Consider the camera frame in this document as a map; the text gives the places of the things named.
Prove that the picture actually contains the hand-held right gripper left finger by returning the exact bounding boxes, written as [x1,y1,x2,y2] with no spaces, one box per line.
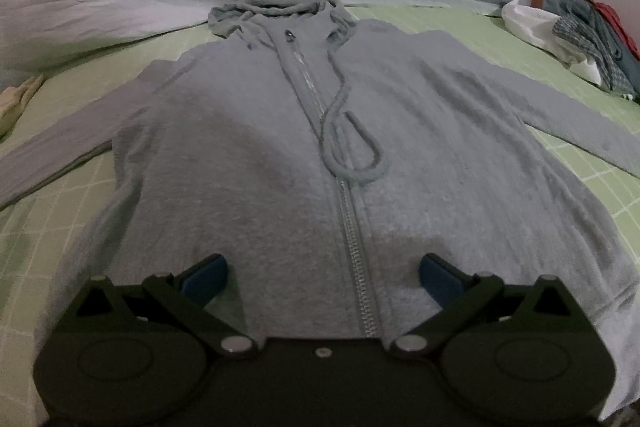
[75,253,259,359]

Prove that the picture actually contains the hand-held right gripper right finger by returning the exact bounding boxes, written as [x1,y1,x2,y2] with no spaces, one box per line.
[390,252,582,359]

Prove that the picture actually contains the grey zip hoodie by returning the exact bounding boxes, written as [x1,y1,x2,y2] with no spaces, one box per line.
[0,0,640,423]

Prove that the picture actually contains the green grid bed sheet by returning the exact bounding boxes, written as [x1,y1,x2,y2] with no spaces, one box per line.
[0,4,640,427]

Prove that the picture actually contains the beige cloth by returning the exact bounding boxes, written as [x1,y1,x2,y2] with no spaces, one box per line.
[0,76,46,138]

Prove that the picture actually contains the blue checked shirt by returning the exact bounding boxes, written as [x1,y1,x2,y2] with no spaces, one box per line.
[552,17,637,96]

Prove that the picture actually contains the blue-grey garment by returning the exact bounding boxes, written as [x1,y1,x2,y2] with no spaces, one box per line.
[565,0,640,90]

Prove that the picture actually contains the red garment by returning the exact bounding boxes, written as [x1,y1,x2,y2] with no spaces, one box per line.
[572,0,640,60]

